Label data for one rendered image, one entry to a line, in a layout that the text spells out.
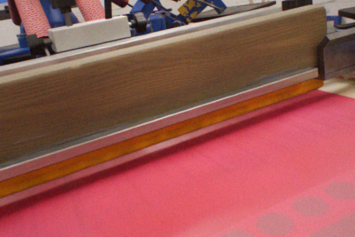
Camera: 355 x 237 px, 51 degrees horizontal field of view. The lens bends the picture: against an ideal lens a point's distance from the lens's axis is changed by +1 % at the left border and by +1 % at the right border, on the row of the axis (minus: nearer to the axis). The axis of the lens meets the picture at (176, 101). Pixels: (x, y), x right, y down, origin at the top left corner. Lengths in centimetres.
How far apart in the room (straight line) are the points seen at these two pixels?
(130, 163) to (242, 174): 11
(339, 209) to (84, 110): 21
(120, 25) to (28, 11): 27
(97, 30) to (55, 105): 31
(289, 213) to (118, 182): 15
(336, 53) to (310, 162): 18
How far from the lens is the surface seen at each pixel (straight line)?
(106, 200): 31
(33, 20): 82
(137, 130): 33
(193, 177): 31
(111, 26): 62
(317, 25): 45
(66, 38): 61
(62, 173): 36
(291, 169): 31
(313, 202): 27
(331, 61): 46
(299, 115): 41
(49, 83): 32
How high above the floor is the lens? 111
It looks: 17 degrees down
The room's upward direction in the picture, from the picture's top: 10 degrees counter-clockwise
